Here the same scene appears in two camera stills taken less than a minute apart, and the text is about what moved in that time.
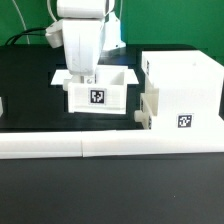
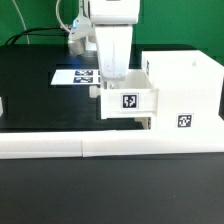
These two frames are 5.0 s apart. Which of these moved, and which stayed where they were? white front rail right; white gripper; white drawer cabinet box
Moved: white gripper
Stayed: white drawer cabinet box; white front rail right
